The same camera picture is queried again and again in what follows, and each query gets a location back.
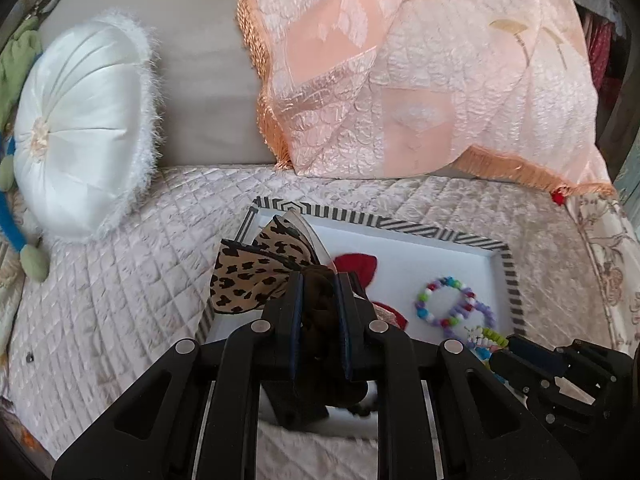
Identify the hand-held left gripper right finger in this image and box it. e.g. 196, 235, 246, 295
336, 272, 581, 480

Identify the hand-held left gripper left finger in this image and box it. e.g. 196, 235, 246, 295
51, 272, 306, 480

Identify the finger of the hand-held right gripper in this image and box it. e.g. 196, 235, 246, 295
489, 350, 537, 397
507, 336, 567, 377

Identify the green white teal bracelet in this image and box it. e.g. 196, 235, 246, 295
465, 325, 509, 362

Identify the red fabric hair accessory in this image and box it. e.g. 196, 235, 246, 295
332, 253, 409, 332

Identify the purple bead bracelet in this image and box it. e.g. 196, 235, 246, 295
452, 297, 499, 334

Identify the leopard print hair bow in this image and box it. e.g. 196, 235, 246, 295
209, 211, 377, 416

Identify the multicolour round bead bracelet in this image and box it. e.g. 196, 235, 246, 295
415, 275, 476, 329

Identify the striped white tray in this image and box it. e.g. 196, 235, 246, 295
197, 196, 527, 443

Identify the beige floral cloth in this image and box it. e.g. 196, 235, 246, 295
565, 194, 640, 357

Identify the beige quilted bed cover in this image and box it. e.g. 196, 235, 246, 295
0, 162, 631, 461

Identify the peach quilted cushion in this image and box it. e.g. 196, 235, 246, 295
236, 0, 619, 199

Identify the blue green plush toy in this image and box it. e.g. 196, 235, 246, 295
0, 17, 49, 284

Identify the white round satin cushion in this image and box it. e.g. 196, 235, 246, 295
12, 7, 167, 246

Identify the red patterned cloth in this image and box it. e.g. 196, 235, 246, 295
584, 14, 614, 92

